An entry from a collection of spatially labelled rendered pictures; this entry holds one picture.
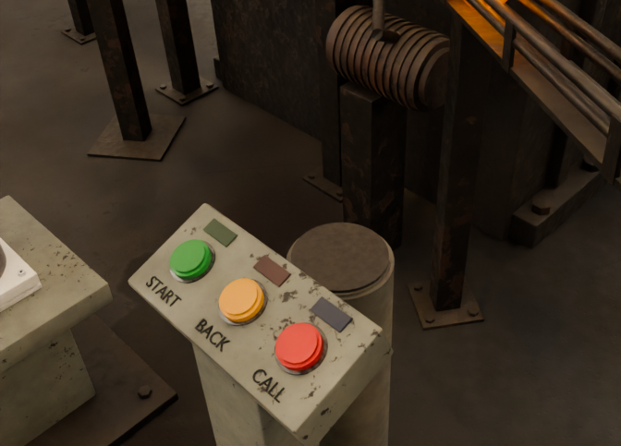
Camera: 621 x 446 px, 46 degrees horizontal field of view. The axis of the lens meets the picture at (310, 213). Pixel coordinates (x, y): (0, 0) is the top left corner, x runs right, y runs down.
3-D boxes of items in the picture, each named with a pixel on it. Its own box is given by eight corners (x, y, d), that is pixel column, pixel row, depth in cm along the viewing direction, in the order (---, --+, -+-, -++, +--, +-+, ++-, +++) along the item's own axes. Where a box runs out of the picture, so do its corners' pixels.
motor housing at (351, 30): (369, 219, 163) (370, -9, 128) (447, 266, 151) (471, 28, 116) (328, 247, 157) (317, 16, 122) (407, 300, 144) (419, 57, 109)
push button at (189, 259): (198, 240, 71) (189, 230, 70) (223, 259, 69) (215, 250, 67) (168, 270, 70) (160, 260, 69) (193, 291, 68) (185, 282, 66)
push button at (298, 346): (303, 321, 62) (297, 312, 61) (335, 347, 60) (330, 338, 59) (272, 356, 61) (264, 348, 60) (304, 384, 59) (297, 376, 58)
